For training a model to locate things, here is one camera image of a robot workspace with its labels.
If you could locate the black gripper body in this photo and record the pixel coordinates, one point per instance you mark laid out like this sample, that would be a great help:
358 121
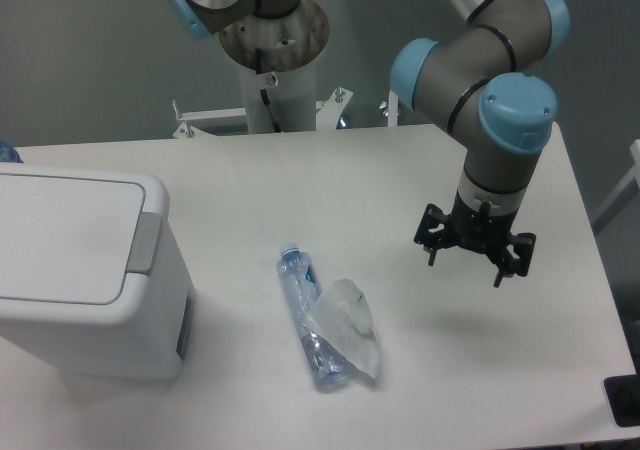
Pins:
481 222

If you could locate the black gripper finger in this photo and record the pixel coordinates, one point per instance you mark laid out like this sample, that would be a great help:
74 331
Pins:
433 232
513 256

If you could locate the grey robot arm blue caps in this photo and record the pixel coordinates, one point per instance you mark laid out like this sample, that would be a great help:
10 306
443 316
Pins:
475 89

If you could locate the white trash can body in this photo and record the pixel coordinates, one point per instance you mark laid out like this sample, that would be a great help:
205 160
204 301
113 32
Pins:
142 334

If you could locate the white trash can lid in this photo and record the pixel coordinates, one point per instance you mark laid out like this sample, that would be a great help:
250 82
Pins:
68 240

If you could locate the crumpled clear plastic bag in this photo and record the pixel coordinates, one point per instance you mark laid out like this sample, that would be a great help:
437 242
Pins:
342 316

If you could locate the crushed clear plastic bottle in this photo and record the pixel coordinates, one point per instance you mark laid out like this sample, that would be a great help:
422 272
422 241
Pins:
296 273

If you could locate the black table clamp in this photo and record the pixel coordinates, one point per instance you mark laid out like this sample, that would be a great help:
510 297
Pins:
623 396

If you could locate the blue object at left edge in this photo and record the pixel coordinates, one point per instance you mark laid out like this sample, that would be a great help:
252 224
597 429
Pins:
8 154

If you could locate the white frame at right edge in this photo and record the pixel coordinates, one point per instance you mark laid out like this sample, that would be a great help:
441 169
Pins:
621 194

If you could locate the white metal base frame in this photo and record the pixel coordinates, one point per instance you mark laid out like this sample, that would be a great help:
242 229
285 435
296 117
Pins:
268 112

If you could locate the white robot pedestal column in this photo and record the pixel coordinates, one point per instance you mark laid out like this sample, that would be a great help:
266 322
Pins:
278 53

